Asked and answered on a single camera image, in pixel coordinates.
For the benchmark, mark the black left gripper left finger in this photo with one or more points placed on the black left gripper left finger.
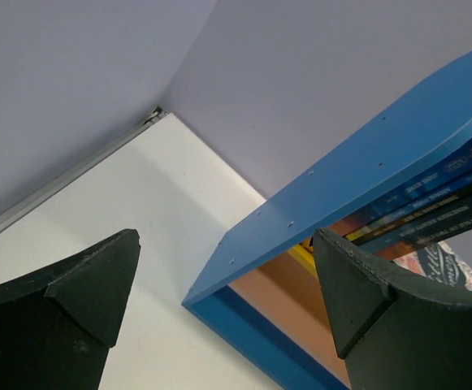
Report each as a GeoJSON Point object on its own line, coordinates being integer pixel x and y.
{"type": "Point", "coordinates": [58, 323]}

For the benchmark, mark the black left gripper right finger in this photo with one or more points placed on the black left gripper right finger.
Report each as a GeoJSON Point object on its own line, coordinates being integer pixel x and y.
{"type": "Point", "coordinates": [393, 328]}

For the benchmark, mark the Tale of Two Cities book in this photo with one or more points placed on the Tale of Two Cities book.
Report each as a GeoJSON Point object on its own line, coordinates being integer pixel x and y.
{"type": "Point", "coordinates": [453, 226]}

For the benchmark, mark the Animal Farm blue book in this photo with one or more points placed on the Animal Farm blue book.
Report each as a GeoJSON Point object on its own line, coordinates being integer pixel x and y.
{"type": "Point", "coordinates": [434, 195]}

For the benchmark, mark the Nineteen Eighty-Four dark book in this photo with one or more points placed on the Nineteen Eighty-Four dark book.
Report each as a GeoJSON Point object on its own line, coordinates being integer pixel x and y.
{"type": "Point", "coordinates": [426, 221]}

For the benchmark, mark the Jane Eyre blue book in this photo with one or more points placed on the Jane Eyre blue book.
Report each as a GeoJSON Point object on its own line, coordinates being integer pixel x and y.
{"type": "Point", "coordinates": [425, 188]}

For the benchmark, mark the Little Women floral book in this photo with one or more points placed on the Little Women floral book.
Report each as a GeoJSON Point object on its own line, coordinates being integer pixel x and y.
{"type": "Point", "coordinates": [438, 262]}

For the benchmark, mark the blue yellow wooden bookshelf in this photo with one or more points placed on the blue yellow wooden bookshelf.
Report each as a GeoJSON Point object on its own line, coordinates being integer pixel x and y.
{"type": "Point", "coordinates": [418, 130]}

